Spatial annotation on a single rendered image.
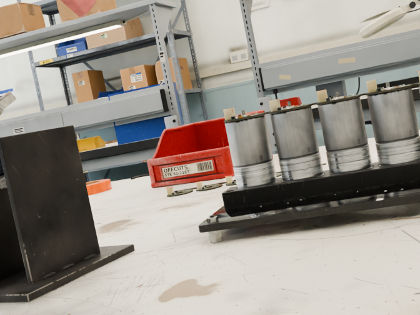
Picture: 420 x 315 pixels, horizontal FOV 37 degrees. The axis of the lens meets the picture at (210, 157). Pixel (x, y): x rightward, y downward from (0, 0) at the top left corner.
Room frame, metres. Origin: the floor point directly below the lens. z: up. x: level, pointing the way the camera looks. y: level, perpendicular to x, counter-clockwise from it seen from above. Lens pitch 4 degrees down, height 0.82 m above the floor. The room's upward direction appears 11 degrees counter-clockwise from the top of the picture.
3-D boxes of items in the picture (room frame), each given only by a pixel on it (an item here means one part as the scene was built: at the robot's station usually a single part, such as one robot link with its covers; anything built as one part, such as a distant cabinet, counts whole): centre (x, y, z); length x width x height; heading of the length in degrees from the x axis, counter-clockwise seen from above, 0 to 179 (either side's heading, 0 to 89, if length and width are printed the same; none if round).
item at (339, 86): (2.74, -0.58, 0.80); 0.15 x 0.12 x 0.10; 162
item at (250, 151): (0.37, -0.02, 0.79); 0.02 x 0.02 x 0.05
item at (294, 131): (0.36, -0.05, 0.79); 0.02 x 0.02 x 0.05
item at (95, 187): (0.76, 0.16, 0.76); 0.06 x 0.06 x 0.01
